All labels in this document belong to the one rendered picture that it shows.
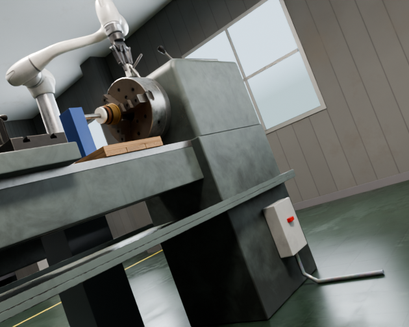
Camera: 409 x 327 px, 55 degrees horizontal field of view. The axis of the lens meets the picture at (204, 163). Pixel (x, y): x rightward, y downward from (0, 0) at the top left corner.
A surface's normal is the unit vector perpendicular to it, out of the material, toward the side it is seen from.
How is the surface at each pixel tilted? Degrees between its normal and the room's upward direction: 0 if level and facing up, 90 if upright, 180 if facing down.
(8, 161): 90
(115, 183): 90
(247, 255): 90
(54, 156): 90
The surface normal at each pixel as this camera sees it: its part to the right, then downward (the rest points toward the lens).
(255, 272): 0.73, -0.31
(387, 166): -0.60, 0.18
